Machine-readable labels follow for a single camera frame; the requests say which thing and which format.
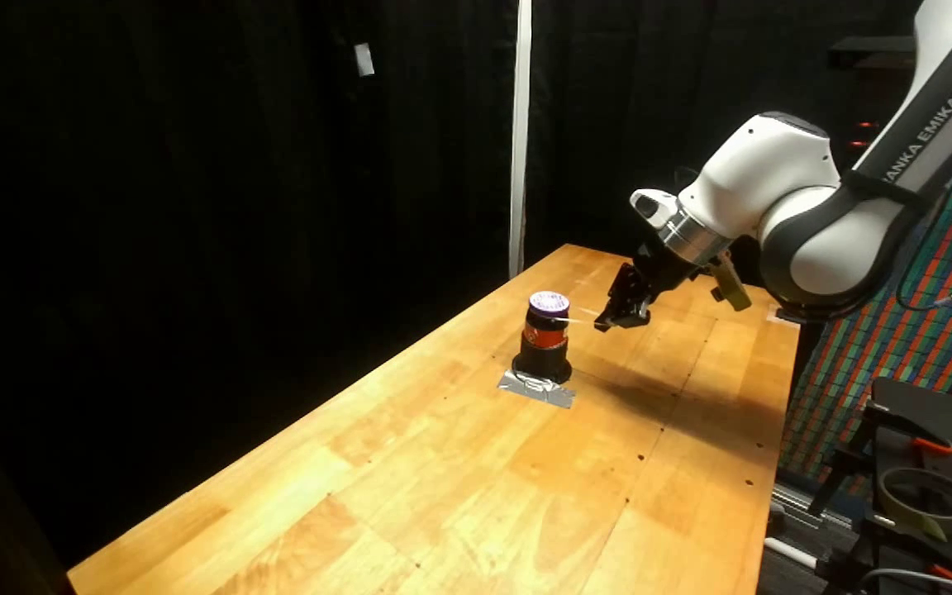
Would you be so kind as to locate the silver duct tape strip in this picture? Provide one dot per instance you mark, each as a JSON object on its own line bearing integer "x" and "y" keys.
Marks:
{"x": 538, "y": 390}

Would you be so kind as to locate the grey tape roll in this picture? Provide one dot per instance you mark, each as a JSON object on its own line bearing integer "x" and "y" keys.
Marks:
{"x": 897, "y": 506}

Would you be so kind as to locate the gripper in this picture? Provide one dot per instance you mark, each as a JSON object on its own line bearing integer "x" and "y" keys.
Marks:
{"x": 659, "y": 268}

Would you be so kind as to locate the thin elastic rubber band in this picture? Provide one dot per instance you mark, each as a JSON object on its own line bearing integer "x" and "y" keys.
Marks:
{"x": 565, "y": 319}

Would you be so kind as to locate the dark shelf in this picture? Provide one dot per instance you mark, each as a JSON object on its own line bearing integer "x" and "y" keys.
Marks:
{"x": 868, "y": 51}

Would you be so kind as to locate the colourful striped patterned cloth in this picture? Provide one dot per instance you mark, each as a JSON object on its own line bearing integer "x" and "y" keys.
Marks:
{"x": 881, "y": 355}

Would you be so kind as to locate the white vertical pole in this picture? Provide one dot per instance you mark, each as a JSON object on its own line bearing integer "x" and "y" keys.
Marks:
{"x": 520, "y": 140}

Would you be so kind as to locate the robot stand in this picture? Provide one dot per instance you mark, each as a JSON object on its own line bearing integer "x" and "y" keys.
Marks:
{"x": 947, "y": 421}

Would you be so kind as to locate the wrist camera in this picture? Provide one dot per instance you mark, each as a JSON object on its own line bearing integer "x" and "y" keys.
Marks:
{"x": 730, "y": 285}

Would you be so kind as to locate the small white tag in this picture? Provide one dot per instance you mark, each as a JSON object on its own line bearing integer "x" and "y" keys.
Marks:
{"x": 364, "y": 59}

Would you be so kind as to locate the black curtain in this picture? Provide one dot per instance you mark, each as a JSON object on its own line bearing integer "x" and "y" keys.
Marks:
{"x": 195, "y": 248}

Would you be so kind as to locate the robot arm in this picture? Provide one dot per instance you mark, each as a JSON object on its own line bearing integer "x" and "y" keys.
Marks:
{"x": 782, "y": 178}

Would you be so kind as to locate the black bottle with purple lid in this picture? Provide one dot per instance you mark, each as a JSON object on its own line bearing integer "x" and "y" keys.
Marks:
{"x": 545, "y": 335}

